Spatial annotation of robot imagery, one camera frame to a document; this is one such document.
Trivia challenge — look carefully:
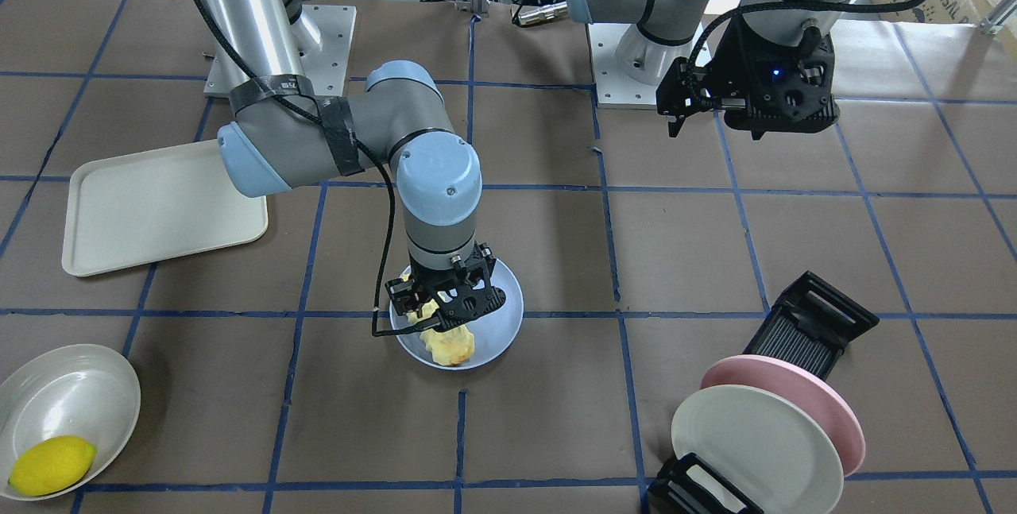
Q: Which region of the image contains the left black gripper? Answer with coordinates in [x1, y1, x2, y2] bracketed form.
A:
[711, 17, 840, 140]

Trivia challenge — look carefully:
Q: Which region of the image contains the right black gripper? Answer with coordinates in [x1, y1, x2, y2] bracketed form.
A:
[399, 243, 506, 332]

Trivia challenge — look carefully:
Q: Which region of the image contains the blue plate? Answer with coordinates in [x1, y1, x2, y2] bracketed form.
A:
[396, 258, 524, 372]

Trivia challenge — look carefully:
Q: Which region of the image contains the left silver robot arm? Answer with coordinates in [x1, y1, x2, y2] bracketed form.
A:
[567, 0, 925, 140]

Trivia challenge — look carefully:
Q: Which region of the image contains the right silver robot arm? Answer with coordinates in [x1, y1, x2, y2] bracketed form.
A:
[193, 0, 506, 334]

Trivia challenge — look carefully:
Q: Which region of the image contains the pink plate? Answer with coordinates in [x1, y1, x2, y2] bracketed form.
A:
[700, 354, 868, 477]

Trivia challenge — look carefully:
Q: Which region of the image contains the cream plate in rack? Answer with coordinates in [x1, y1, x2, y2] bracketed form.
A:
[671, 385, 844, 513]

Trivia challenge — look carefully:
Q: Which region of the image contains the cream round plate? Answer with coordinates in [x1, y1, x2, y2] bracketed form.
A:
[1, 344, 141, 502]

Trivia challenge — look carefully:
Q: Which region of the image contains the brown paper table mat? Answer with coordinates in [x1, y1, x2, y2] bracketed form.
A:
[1, 0, 1015, 513]

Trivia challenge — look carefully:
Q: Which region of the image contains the black dish rack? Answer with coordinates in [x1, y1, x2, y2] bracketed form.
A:
[647, 272, 879, 513]

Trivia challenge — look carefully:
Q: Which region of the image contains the cream rectangular tray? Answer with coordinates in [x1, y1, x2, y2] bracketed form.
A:
[61, 141, 270, 276]

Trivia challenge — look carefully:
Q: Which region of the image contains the yellow lemon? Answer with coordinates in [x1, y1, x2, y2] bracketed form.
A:
[8, 435, 97, 498]

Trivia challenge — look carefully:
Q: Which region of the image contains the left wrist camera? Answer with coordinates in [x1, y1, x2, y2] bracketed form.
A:
[656, 56, 719, 138]

